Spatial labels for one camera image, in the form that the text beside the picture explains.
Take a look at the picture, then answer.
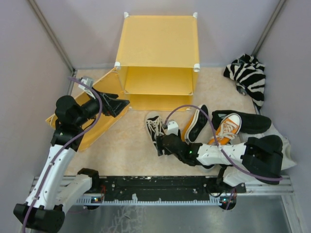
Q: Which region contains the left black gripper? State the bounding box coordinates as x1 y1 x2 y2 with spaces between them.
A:
74 87 130 127

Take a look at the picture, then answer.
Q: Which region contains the black white canvas sneaker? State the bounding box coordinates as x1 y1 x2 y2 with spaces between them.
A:
145 111 170 156

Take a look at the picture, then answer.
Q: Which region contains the orange canvas sneaker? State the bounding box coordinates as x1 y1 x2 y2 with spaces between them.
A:
216 113 242 145
181 104 208 143

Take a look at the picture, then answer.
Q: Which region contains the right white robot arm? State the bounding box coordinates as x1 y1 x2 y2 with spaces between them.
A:
155 134 283 192

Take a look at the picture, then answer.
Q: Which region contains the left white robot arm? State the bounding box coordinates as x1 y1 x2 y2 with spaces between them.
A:
13 90 130 233

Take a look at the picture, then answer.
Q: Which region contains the yellow plastic shoe cabinet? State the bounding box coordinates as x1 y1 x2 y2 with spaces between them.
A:
115 12 200 111

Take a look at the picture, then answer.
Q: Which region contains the black chunky sneaker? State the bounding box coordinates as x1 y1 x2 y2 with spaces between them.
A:
244 135 283 156
211 110 272 134

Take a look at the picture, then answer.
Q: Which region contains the zebra striped cloth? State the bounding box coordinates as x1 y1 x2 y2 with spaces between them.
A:
223 54 266 110

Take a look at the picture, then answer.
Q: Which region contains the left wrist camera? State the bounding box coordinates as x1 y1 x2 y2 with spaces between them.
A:
78 76 96 99

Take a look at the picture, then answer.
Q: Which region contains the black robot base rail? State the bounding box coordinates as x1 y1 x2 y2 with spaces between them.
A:
31 168 292 211

